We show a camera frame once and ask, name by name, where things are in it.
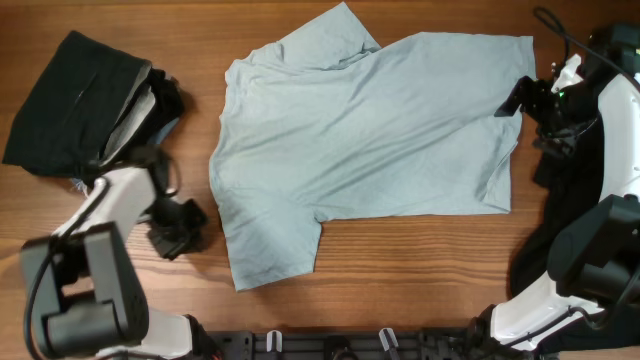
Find light blue t-shirt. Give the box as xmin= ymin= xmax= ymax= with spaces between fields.
xmin=209 ymin=4 xmax=536 ymax=291

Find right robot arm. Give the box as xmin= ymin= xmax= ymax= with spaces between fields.
xmin=451 ymin=23 xmax=639 ymax=359

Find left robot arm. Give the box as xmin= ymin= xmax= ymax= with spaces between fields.
xmin=20 ymin=146 xmax=223 ymax=359

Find black t-shirt under pile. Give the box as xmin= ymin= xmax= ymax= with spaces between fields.
xmin=509 ymin=122 xmax=639 ymax=354

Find folded blue garment at bottom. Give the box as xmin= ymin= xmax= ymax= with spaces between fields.
xmin=71 ymin=117 xmax=180 ymax=198

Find folded black garment underneath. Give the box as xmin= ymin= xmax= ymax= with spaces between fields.
xmin=75 ymin=68 xmax=185 ymax=187

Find folded grey white garment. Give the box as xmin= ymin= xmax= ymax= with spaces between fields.
xmin=100 ymin=63 xmax=156 ymax=164

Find left white rail clip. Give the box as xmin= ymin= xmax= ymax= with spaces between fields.
xmin=266 ymin=330 xmax=283 ymax=353

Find white rail clip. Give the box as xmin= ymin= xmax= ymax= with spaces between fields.
xmin=266 ymin=330 xmax=283 ymax=353
xmin=379 ymin=327 xmax=400 ymax=360

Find right white rail clip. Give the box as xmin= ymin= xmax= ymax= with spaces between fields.
xmin=379 ymin=327 xmax=400 ymax=360

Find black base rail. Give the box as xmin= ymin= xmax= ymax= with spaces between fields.
xmin=210 ymin=328 xmax=474 ymax=360

